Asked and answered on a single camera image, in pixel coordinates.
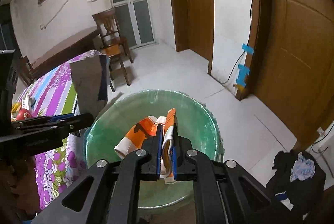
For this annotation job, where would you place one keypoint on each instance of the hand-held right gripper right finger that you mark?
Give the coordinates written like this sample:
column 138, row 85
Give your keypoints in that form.
column 182, row 158

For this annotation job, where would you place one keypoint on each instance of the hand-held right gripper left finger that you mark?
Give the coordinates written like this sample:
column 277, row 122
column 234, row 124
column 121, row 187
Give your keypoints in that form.
column 148, row 158

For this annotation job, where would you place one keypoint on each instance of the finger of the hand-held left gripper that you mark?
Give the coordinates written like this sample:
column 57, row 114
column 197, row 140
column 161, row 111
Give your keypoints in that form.
column 61, row 117
column 73, row 124

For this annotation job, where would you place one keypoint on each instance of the orange white torn carton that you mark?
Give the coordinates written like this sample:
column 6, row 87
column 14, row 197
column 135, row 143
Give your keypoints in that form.
column 135, row 135

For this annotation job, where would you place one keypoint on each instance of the green lined trash bin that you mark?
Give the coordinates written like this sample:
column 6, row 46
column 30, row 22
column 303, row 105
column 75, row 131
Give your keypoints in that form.
column 114, row 119

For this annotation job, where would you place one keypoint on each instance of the white foil packet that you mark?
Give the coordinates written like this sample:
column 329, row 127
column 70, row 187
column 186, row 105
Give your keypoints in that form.
column 87, row 83

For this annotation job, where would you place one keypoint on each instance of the person's left hand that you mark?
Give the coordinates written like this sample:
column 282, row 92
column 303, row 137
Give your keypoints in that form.
column 18, row 187

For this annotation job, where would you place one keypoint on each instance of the striped floral tablecloth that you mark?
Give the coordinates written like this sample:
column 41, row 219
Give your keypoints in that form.
column 52, row 88

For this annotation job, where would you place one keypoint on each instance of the red apple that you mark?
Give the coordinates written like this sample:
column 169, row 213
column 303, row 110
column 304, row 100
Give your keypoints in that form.
column 24, row 114

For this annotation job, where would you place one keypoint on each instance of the white blue carton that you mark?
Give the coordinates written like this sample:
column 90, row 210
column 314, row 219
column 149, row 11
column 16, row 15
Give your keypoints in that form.
column 28, row 103

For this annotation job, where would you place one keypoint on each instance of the yellow snack packet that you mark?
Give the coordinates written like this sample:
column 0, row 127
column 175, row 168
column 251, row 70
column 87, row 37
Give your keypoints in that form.
column 16, row 107

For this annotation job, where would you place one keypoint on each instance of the dark wooden chair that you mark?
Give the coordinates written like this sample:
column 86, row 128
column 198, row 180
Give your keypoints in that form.
column 24, row 70
column 112, row 38

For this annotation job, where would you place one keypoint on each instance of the blue tape strip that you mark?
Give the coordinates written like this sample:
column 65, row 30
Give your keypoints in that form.
column 248, row 49
column 243, row 75

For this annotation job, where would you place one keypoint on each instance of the dark clothes pile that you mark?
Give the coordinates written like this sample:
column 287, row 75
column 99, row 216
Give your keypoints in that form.
column 287, row 187

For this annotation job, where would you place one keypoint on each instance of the white crumpled rag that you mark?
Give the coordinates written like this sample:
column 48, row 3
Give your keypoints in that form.
column 302, row 166

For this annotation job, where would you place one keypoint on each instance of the brown panelled wooden door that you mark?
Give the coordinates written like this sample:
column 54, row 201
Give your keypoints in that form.
column 294, row 43

